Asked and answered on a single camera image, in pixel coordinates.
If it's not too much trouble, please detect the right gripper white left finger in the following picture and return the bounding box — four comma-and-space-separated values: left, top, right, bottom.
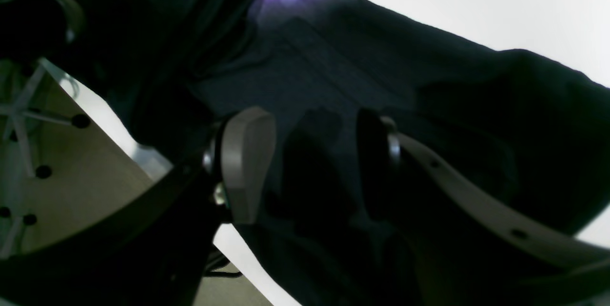
1, 106, 276, 306

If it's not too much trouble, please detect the black T-shirt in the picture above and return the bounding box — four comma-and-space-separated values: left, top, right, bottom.
53, 0, 609, 306

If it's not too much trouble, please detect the office chair base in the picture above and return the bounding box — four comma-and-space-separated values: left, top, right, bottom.
1, 0, 90, 261

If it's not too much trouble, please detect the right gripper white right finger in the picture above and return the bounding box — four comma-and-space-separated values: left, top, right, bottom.
356, 109, 610, 306

